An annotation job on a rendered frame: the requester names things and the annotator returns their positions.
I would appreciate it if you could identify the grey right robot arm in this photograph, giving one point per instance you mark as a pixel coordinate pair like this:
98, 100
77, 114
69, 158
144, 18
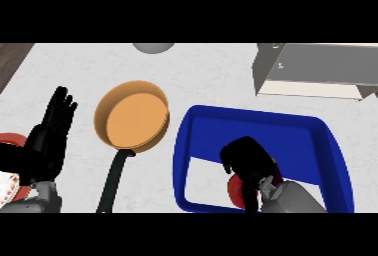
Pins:
296, 201

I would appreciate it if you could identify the red plate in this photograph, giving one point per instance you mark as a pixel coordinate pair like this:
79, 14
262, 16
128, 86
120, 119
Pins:
9, 138

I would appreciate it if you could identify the blue tray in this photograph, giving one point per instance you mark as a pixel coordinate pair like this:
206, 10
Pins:
256, 130

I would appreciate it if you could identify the grey round bowl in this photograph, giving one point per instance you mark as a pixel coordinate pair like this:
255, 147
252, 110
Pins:
154, 47

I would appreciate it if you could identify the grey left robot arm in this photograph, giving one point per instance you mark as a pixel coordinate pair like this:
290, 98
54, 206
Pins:
45, 200

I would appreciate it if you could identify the red fruit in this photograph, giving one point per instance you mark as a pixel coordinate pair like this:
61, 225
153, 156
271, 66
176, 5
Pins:
235, 191

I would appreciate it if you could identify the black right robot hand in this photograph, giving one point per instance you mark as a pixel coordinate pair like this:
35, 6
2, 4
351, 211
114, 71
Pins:
249, 156

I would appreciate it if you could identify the dark wood panel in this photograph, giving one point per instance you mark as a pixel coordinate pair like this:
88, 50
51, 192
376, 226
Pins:
9, 60

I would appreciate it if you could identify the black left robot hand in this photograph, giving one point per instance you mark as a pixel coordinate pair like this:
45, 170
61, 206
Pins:
49, 146

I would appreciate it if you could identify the white patterned object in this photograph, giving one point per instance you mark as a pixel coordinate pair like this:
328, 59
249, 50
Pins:
7, 188

